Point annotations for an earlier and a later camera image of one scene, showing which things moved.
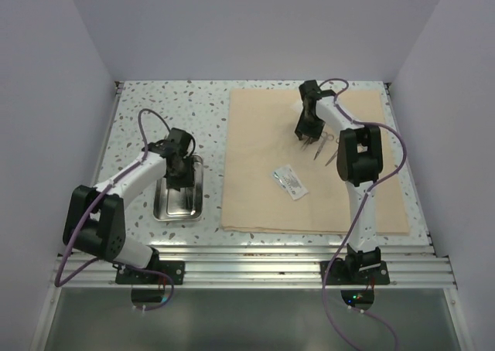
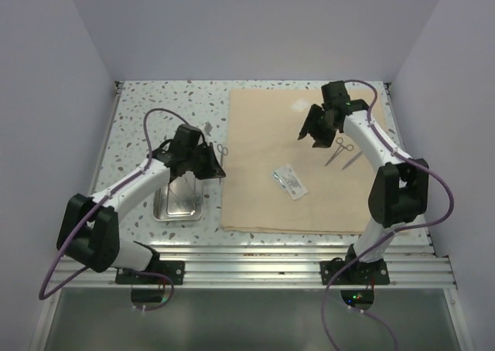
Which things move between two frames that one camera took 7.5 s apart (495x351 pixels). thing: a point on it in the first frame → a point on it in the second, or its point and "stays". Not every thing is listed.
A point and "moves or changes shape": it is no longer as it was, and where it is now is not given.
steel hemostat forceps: (337, 141) stays
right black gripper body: (310, 125) → (325, 120)
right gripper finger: (313, 128) → (323, 138)
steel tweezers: (305, 144) → (183, 204)
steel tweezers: (189, 199) stays
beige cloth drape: (275, 182) stays
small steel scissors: (325, 136) moves or changes shape
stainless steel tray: (185, 205) stays
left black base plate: (175, 270) stays
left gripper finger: (185, 178) → (209, 156)
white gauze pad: (297, 106) stays
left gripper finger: (175, 179) → (209, 171)
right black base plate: (355, 273) stays
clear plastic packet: (286, 177) stays
